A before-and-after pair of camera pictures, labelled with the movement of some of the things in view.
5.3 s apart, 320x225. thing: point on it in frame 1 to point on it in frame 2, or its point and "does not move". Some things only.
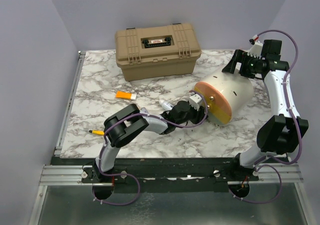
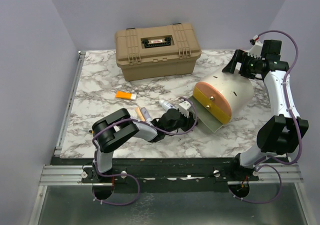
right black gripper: (239, 56) does not move
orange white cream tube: (123, 94) does not move
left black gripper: (199, 116) to (189, 122)
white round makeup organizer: (226, 94) does not move
